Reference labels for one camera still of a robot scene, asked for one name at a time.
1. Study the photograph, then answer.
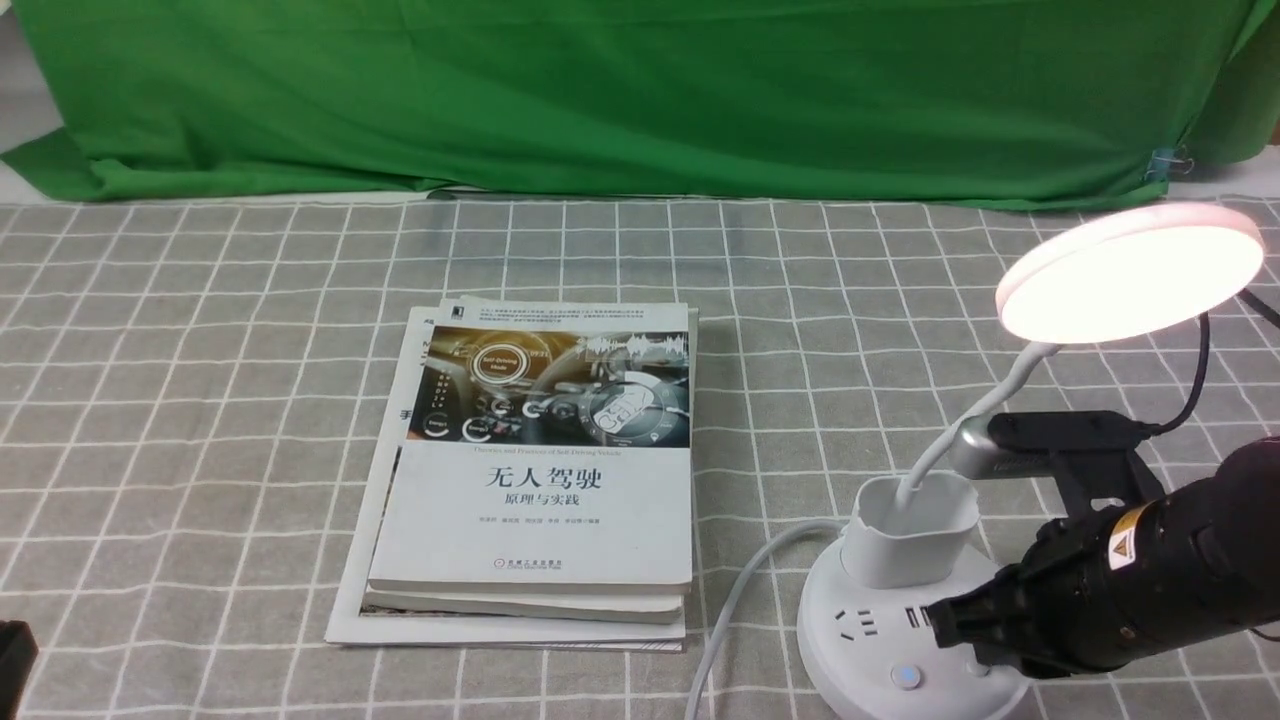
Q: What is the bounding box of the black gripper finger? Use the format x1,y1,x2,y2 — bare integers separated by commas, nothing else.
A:
923,588,1012,661

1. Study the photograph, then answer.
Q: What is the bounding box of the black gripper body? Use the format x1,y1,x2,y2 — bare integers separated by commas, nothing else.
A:
989,510,1151,679

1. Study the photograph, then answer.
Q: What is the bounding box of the white desk lamp with sockets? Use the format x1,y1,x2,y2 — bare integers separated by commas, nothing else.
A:
797,202,1266,719

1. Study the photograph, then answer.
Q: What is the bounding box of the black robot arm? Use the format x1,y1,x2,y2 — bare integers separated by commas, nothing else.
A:
925,437,1279,680

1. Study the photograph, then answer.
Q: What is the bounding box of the blue binder clip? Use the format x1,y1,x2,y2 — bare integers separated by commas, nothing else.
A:
1144,147,1196,183

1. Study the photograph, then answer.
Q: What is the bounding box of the top self-driving book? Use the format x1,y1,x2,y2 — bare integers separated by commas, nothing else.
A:
369,297,695,597

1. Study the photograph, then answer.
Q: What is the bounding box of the green backdrop cloth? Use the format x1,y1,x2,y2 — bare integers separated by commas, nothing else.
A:
3,1,1277,210

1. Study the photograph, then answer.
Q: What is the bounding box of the bottom large white book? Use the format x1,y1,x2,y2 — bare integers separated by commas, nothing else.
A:
324,306,687,653

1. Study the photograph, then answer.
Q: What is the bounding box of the black object at left edge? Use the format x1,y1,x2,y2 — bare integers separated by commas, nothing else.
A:
0,620,38,719

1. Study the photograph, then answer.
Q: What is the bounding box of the white lamp power cable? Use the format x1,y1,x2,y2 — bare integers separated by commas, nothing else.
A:
684,518,849,720

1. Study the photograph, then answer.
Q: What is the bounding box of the black camera cable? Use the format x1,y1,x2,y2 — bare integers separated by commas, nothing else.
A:
1140,288,1280,438

